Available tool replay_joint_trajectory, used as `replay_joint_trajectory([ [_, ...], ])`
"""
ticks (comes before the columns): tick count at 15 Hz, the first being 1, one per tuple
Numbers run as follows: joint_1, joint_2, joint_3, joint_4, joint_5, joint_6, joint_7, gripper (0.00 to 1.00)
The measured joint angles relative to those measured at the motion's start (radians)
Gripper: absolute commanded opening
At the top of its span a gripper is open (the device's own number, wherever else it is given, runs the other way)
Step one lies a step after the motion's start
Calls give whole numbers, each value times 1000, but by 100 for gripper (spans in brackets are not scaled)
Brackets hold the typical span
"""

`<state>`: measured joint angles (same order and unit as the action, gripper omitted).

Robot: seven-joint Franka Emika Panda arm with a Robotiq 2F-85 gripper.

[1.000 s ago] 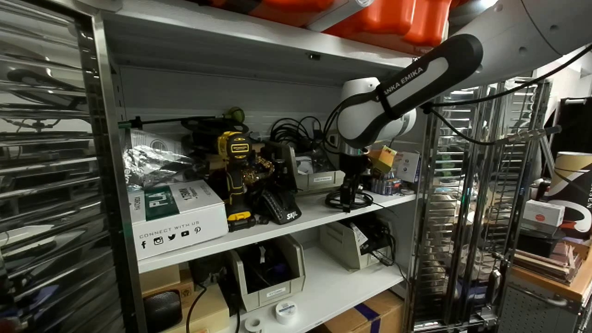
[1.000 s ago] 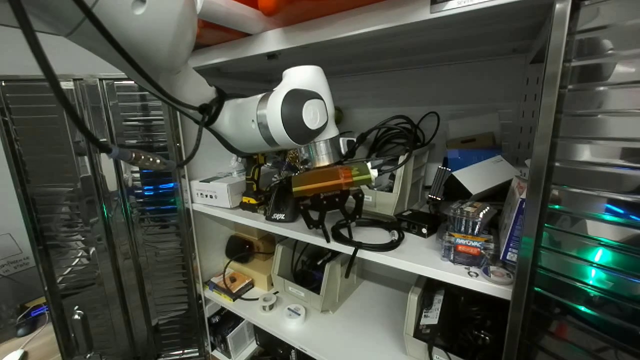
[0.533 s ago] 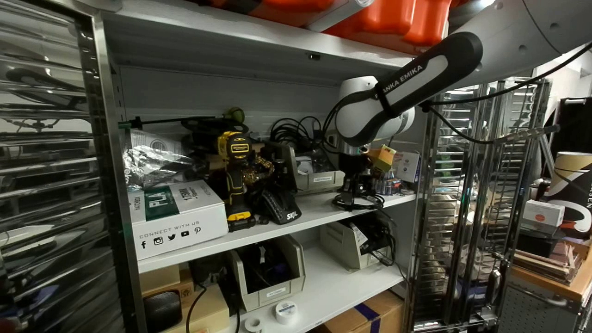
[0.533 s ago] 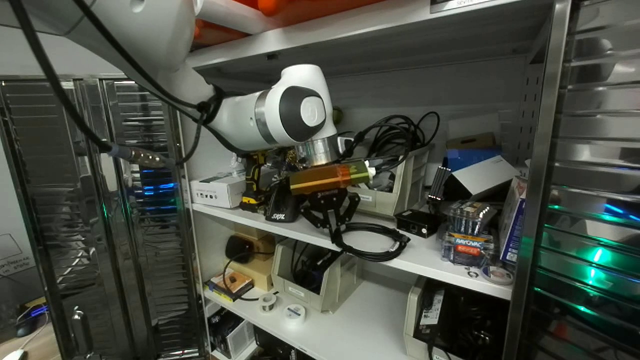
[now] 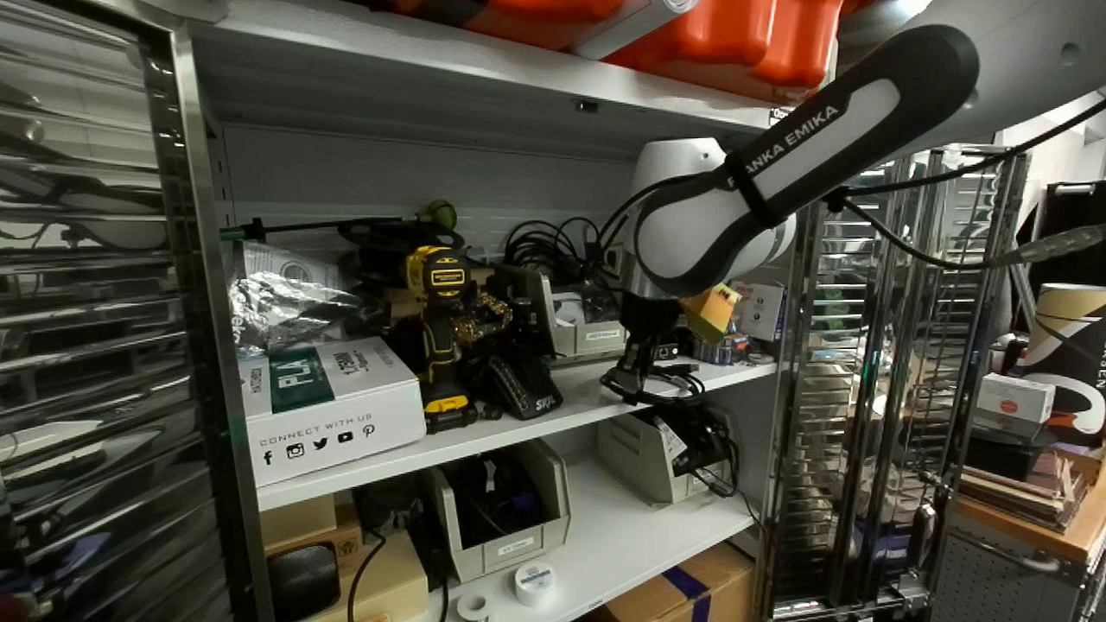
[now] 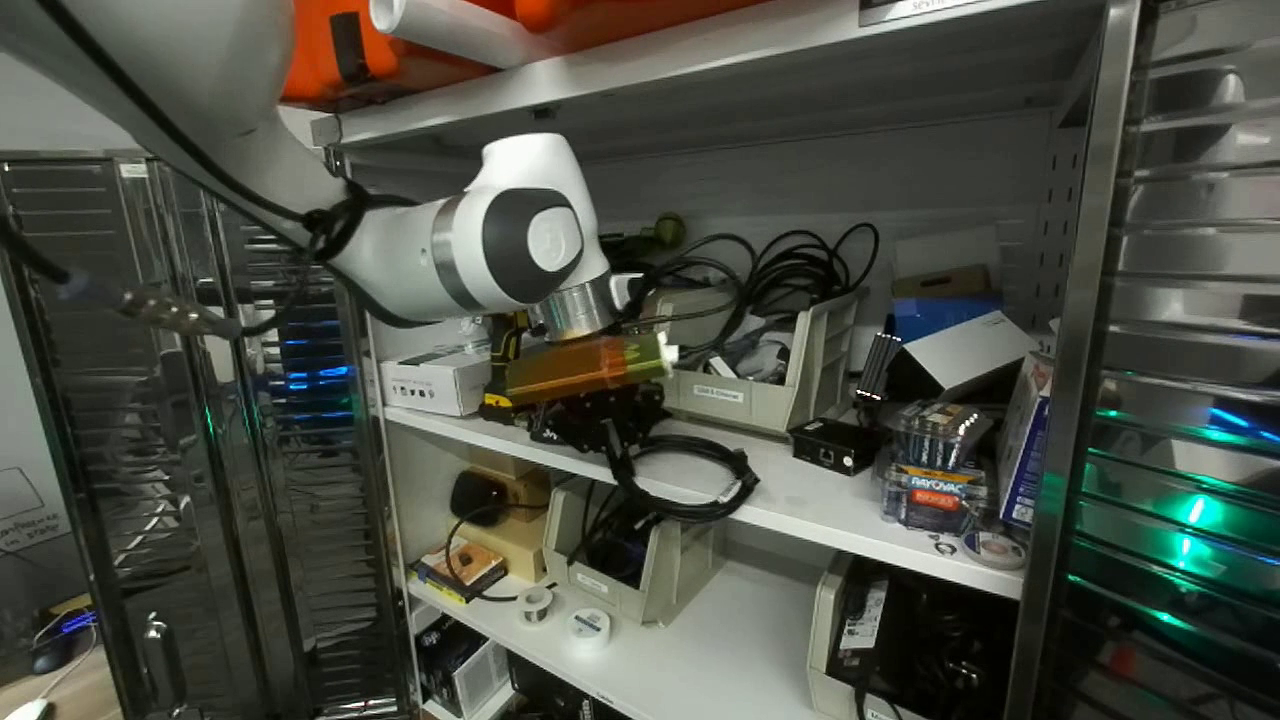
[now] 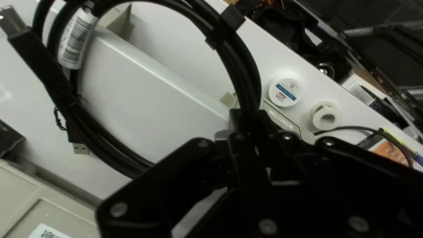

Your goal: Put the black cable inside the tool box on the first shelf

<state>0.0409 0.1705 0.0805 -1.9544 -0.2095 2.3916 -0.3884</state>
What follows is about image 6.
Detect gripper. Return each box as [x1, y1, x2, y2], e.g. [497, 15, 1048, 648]
[529, 384, 668, 488]

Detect tan cardboard box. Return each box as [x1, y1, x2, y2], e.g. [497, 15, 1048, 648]
[468, 450, 554, 584]

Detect metal shelf unit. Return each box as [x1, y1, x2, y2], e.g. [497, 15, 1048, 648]
[310, 0, 1143, 720]

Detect small printed box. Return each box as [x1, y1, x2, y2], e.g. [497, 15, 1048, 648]
[413, 540, 509, 605]

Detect white cardboard box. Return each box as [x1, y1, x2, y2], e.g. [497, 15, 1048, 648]
[379, 345, 493, 418]

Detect small black adapter box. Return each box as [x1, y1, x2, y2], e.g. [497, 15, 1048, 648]
[789, 417, 883, 477]

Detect black and white box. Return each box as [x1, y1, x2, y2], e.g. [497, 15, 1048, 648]
[414, 614, 512, 720]

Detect brown cardboard box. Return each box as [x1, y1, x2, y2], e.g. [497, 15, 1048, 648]
[892, 264, 993, 300]

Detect white flat box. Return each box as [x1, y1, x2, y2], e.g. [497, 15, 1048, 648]
[884, 310, 1042, 406]

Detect blue and white box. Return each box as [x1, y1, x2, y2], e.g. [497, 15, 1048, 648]
[998, 350, 1057, 531]

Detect grey storage bin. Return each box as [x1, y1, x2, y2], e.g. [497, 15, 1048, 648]
[543, 478, 719, 627]
[662, 288, 863, 438]

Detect black computer mouse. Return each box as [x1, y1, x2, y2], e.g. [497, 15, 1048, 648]
[449, 469, 513, 528]
[29, 610, 98, 677]

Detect yellow and black drill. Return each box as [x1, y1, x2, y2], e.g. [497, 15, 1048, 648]
[479, 310, 534, 423]

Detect white tape roll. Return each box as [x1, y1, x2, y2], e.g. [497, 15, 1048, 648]
[566, 607, 613, 648]

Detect black finned module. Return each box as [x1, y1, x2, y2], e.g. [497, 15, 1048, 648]
[853, 332, 903, 403]

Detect stack of battery packs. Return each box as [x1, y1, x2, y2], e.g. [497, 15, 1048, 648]
[878, 400, 994, 537]

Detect roll of tape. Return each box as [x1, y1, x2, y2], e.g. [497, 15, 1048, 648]
[961, 530, 1030, 572]

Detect white tube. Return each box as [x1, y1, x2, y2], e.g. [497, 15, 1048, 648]
[369, 0, 563, 70]

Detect server rack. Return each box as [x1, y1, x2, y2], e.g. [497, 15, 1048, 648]
[1035, 0, 1280, 720]
[0, 150, 409, 720]

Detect orange case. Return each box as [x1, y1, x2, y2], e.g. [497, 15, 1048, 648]
[279, 0, 771, 109]

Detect coil of black cable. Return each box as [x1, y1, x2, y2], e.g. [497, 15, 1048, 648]
[604, 434, 761, 523]

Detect bundle of black cables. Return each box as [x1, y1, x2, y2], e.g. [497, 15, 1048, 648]
[628, 222, 882, 373]

